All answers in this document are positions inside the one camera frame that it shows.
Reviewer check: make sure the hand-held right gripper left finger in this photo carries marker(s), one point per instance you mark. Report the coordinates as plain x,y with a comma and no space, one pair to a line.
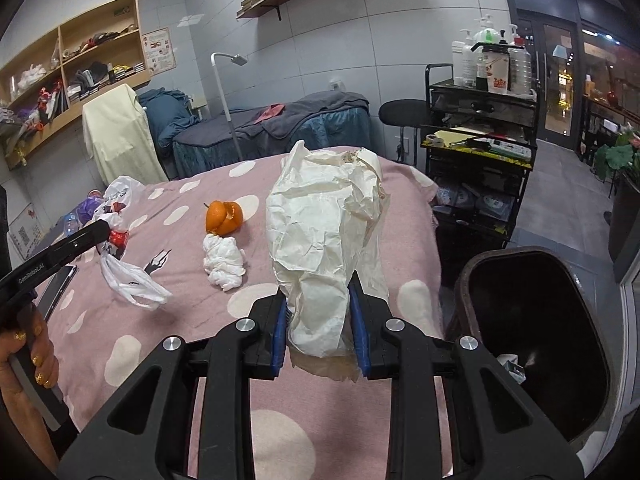
280,345

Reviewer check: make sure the massage bed with blue cover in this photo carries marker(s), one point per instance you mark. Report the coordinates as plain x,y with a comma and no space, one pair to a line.
280,135

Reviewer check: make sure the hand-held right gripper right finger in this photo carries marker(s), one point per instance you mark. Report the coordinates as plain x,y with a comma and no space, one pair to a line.
357,330

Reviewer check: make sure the orange fruit peel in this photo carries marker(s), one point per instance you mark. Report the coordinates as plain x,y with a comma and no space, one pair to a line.
224,217

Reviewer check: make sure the glass door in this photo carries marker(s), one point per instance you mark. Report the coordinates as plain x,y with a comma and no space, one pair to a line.
556,82

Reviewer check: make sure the purple crumpled wrapper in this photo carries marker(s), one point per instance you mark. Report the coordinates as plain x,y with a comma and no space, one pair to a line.
90,209

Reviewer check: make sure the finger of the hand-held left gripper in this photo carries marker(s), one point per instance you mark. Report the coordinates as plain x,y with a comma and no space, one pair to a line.
82,240

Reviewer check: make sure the tape roll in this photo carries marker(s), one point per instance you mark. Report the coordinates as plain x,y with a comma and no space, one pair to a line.
432,140

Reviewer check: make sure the clear bottle with red cap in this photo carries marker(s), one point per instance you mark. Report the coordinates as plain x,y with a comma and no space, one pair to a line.
521,67

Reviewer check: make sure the white printed plastic bag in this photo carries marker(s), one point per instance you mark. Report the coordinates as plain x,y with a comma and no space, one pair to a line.
125,280

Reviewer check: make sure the black trolley cart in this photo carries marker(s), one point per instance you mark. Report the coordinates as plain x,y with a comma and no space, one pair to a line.
475,170

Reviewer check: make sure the wall poster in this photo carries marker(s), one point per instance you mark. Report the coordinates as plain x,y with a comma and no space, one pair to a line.
159,50

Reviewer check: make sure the person's left forearm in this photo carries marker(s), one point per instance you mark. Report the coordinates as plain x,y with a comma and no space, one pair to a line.
20,435

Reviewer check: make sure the person's left hand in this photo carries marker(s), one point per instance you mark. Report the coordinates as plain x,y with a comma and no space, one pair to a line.
37,340

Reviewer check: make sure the white crumpled tissue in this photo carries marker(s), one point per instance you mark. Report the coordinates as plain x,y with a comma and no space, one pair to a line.
224,260

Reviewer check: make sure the white floor lamp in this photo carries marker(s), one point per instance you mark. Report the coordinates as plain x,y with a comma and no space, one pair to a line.
227,105

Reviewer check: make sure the smartphone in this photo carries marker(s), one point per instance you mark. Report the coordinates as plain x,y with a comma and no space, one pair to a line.
55,292

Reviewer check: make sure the blue bedding pile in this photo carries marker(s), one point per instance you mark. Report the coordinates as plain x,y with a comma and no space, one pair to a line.
165,115

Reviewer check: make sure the yellow paper pad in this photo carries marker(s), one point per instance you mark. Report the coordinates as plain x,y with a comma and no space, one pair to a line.
457,138

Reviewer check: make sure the dark brown trash bin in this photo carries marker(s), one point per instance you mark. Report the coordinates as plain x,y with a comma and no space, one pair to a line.
540,320

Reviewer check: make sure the white paper bag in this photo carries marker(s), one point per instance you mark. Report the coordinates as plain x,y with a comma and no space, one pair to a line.
320,240

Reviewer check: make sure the red cloth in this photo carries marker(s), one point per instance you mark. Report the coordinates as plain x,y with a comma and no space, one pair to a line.
270,112

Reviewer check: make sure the grey towel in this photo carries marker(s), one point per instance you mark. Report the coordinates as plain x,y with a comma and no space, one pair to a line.
310,112

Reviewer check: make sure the green pump bottle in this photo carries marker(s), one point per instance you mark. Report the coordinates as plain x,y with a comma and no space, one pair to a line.
484,34

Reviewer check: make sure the wooden cubby shelf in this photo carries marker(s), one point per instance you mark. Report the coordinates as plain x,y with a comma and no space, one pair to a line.
75,65

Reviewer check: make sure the pink polka dot blanket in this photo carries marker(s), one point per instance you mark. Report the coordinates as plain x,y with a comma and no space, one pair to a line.
190,320

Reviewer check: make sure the cream cloth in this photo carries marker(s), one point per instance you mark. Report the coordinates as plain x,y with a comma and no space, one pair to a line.
117,135

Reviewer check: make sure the green potted plant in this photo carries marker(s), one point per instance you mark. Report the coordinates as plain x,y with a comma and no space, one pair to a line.
620,155

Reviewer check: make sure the printed paper cup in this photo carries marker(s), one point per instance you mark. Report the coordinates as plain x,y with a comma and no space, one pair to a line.
496,72

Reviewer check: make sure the white pump bottle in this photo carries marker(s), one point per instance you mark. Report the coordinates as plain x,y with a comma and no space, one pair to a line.
465,60

